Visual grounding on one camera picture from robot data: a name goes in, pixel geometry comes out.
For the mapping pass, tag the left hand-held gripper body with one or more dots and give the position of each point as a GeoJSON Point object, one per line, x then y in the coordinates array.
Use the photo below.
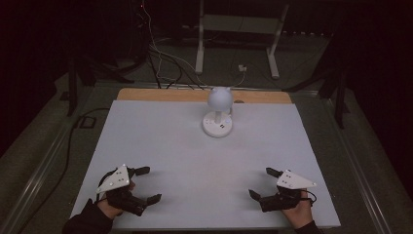
{"type": "Point", "coordinates": [118, 182]}

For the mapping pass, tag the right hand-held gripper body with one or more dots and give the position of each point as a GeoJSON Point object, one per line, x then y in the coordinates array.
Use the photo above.
{"type": "Point", "coordinates": [292, 182]}

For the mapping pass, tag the person's left hand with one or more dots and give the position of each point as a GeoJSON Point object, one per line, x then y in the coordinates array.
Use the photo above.
{"type": "Point", "coordinates": [110, 210]}

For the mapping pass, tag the person's right hand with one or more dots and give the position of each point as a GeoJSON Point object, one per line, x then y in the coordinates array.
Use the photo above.
{"type": "Point", "coordinates": [300, 216]}

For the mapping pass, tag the white table board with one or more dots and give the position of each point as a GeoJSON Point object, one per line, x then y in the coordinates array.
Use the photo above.
{"type": "Point", "coordinates": [195, 162]}

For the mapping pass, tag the black floor plate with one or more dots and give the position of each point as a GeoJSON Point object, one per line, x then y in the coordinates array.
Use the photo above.
{"type": "Point", "coordinates": [87, 122]}

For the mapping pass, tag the white desk lamp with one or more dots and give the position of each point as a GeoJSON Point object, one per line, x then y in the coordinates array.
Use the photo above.
{"type": "Point", "coordinates": [219, 97]}

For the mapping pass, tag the black tripod stand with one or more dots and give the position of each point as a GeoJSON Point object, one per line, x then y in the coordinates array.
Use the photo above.
{"type": "Point", "coordinates": [73, 84]}
{"type": "Point", "coordinates": [339, 97]}

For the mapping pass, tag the white power plug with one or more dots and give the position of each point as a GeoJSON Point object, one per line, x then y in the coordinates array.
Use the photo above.
{"type": "Point", "coordinates": [242, 68]}

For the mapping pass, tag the white metal stand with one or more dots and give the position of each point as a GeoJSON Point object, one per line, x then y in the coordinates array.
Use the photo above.
{"type": "Point", "coordinates": [240, 24]}

